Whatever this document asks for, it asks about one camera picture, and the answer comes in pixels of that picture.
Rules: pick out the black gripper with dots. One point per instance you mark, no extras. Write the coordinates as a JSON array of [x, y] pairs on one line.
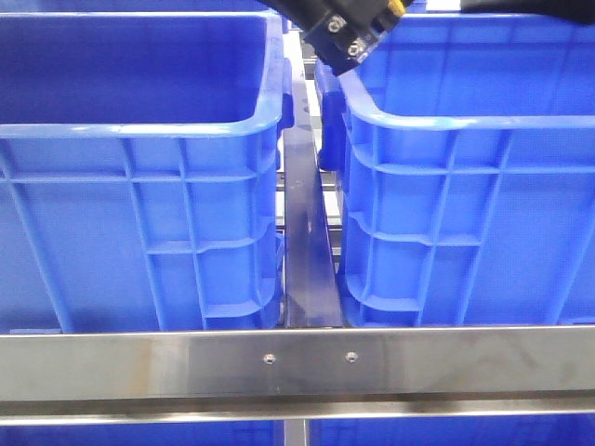
[[342, 33]]

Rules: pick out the blue plastic crate right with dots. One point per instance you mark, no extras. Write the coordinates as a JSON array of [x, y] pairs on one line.
[[464, 154]]

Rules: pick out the blue plastic crate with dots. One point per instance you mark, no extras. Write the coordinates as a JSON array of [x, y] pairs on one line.
[[464, 154], [139, 154]]

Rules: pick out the blue plastic crate left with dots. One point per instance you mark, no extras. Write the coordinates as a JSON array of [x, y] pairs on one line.
[[139, 154]]

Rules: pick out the blue crate rear left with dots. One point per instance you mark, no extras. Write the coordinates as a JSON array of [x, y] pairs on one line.
[[139, 5]]

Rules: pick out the blue crate lower left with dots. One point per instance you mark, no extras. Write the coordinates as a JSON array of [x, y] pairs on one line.
[[215, 433]]

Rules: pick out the blue crate lower right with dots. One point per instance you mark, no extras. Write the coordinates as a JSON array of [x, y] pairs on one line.
[[546, 429]]

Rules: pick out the steel centre divider rail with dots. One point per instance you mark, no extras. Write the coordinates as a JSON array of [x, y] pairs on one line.
[[312, 298]]

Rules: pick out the stainless steel front rail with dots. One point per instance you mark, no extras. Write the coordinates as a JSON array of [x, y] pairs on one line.
[[67, 379]]

